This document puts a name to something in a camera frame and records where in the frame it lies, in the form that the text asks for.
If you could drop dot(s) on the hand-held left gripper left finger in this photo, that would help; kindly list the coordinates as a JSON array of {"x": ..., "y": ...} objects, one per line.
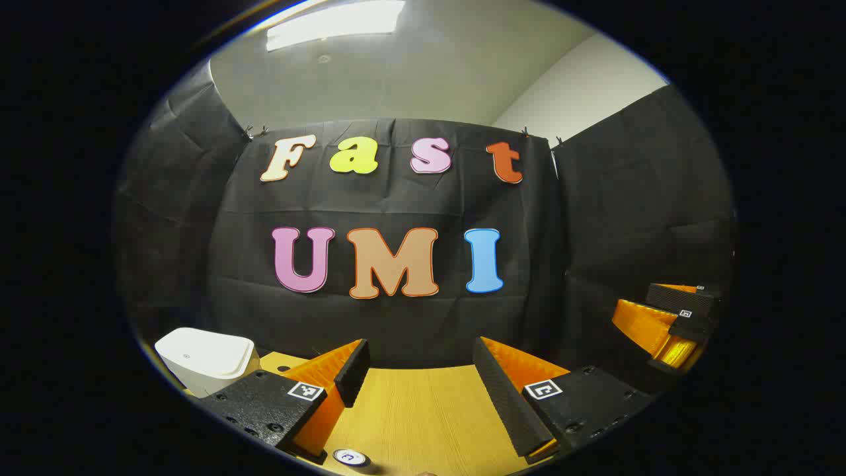
[{"x": 353, "y": 373}]

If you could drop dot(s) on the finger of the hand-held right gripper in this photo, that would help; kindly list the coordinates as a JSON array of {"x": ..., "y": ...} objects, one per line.
[
  {"x": 681, "y": 303},
  {"x": 681, "y": 287}
]

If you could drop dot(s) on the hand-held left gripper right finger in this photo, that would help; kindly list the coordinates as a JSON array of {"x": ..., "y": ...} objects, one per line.
[{"x": 505, "y": 403}]

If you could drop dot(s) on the blue pop can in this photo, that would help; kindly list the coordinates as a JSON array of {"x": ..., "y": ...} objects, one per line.
[{"x": 350, "y": 457}]

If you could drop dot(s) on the white desktop garbage bin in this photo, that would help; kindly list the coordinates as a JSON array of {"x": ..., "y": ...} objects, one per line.
[{"x": 205, "y": 357}]

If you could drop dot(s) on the wooden desktop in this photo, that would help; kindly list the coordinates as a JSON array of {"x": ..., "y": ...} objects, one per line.
[{"x": 423, "y": 416}]

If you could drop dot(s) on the ceiling light panel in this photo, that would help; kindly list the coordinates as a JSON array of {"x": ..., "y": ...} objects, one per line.
[{"x": 330, "y": 23}]

